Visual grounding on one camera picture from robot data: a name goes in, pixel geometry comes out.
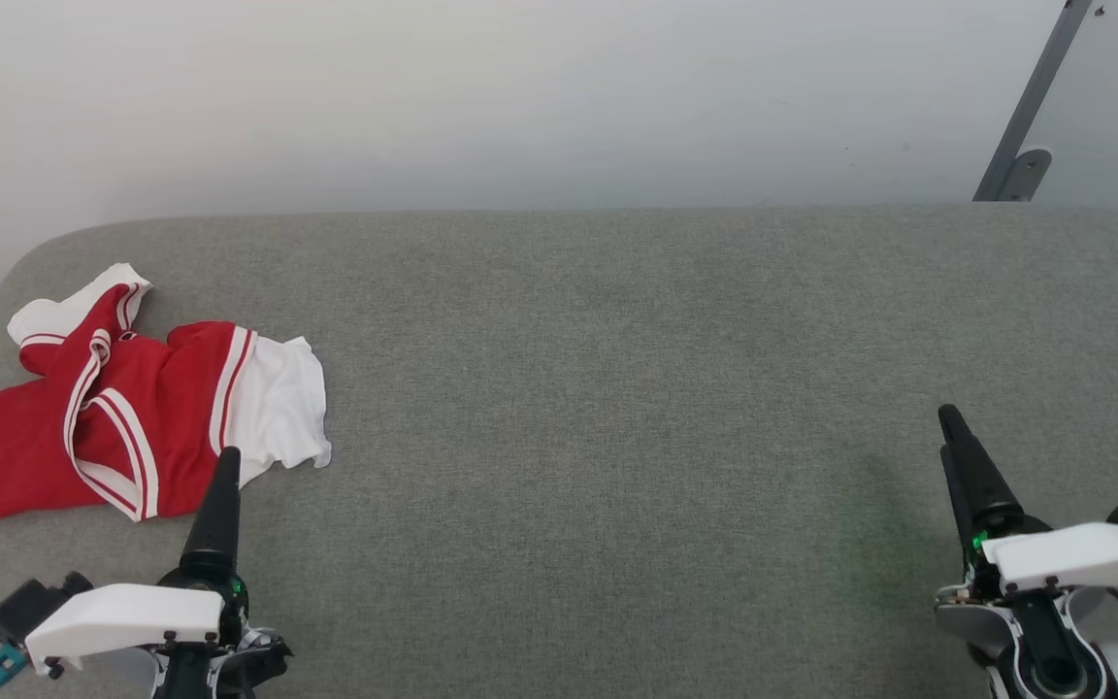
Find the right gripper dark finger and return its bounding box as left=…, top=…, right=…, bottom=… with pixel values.
left=940, top=447, right=979, bottom=564
left=937, top=404, right=1024, bottom=533

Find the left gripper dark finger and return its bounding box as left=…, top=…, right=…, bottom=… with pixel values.
left=181, top=447, right=242, bottom=574

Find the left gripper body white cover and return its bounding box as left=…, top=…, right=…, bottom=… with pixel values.
left=25, top=568, right=249, bottom=673

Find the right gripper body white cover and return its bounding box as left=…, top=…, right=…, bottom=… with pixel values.
left=967, top=515, right=1118, bottom=603

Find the red white Bulls jersey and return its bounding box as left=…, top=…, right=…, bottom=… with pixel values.
left=0, top=262, right=332, bottom=523

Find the grey fabric sofa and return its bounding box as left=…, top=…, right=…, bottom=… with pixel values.
left=0, top=202, right=1118, bottom=699

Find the grey metal bracket plate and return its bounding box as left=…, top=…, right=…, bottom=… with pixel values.
left=996, top=148, right=1053, bottom=203

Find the grey metal post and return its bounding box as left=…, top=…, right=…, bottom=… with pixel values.
left=973, top=0, right=1094, bottom=203

